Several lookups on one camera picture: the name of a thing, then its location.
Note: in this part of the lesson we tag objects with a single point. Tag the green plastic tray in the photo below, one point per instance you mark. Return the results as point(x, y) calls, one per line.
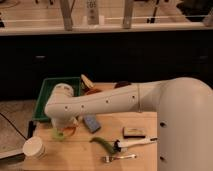
point(45, 92)

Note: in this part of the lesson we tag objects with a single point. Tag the small green plastic cup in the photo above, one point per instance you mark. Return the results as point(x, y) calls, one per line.
point(57, 135)

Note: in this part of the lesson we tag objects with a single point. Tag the orange apple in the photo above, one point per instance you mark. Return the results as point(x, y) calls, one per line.
point(69, 131)

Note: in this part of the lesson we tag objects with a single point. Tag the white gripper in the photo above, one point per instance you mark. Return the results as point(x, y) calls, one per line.
point(62, 123)

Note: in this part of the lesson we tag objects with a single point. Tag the blue sponge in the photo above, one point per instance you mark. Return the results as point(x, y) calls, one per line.
point(91, 123)

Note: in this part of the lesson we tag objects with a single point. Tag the green chili pepper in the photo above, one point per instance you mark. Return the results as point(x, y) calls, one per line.
point(106, 145)

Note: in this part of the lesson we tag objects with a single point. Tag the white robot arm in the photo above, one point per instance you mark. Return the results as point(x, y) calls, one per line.
point(184, 108)

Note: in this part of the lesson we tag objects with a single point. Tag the banana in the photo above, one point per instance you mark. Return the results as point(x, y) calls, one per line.
point(86, 82)

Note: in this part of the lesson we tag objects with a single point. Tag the dark brown rectangular block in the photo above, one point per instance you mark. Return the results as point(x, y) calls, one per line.
point(129, 132)

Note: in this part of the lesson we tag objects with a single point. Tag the white paper cup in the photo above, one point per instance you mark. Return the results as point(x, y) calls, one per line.
point(34, 147)

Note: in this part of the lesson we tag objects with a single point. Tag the white remote control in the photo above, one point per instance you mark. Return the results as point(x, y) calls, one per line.
point(92, 12)

